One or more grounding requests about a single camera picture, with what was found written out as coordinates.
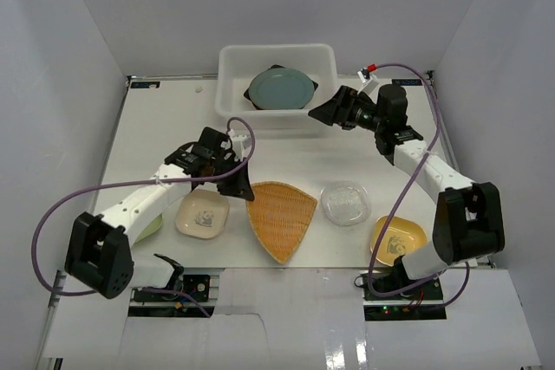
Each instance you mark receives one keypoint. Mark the cream panda square plate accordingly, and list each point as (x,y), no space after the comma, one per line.
(202,214)

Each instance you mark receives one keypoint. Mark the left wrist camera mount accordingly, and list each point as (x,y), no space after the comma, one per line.
(241,144)

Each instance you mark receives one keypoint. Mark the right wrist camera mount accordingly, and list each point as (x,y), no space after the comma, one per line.
(368,79)

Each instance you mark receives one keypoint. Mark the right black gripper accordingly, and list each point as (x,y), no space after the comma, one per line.
(340,108)

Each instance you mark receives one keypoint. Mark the blue-grey round plate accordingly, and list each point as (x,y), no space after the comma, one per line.
(282,90)

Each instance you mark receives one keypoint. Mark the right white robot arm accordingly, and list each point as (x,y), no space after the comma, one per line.
(468,220)

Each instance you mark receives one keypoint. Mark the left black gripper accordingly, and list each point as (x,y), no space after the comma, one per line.
(231,169)

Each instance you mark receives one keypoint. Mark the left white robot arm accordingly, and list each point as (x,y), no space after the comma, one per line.
(100,247)

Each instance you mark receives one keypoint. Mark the black square amber plate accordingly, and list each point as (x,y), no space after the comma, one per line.
(315,86)

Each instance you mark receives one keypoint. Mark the woven bamboo triangular tray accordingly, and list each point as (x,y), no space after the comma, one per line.
(280,216)

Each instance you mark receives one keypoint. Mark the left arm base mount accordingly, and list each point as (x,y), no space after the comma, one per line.
(185,296)

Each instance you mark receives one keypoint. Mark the clear plastic square plate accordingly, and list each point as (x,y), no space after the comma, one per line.
(345,203)

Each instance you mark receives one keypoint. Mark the white plastic bin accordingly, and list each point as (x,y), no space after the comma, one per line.
(240,64)

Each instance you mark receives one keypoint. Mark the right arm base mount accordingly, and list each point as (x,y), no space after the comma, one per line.
(422,304)

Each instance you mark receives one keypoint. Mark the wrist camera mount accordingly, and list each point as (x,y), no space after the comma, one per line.
(368,79)
(241,144)

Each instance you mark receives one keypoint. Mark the yellow panda square plate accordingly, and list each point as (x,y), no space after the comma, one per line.
(401,238)

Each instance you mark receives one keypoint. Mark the green panda square plate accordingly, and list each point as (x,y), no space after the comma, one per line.
(152,228)

